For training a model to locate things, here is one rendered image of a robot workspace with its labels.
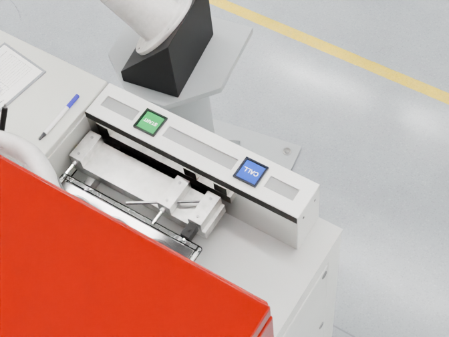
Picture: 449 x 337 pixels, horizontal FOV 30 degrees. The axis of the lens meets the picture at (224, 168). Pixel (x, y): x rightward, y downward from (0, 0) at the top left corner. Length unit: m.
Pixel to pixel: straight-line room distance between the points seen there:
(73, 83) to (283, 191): 0.56
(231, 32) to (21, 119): 0.60
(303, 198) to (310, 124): 1.29
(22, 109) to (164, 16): 0.39
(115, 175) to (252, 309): 1.23
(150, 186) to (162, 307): 1.18
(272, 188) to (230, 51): 0.52
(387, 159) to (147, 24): 1.22
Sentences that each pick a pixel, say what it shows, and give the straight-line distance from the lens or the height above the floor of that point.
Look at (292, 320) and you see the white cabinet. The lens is 1.83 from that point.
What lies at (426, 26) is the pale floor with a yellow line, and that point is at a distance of 3.32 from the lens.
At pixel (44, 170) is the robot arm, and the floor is 1.27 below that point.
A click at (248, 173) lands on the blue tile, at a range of 1.76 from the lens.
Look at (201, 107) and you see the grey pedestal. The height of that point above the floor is 0.66.
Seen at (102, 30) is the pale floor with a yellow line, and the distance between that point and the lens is 3.38.
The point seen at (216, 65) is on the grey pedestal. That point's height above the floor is 0.82.
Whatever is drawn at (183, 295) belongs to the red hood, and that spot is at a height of 1.82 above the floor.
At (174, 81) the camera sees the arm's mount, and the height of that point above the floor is 0.89.
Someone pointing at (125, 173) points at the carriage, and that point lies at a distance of 1.90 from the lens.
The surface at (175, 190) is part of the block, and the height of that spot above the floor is 0.91.
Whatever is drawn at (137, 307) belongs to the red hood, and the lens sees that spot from 0.71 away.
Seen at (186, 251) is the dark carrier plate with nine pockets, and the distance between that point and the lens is 1.75.
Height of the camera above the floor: 2.46
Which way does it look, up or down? 58 degrees down
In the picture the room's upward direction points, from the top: 8 degrees counter-clockwise
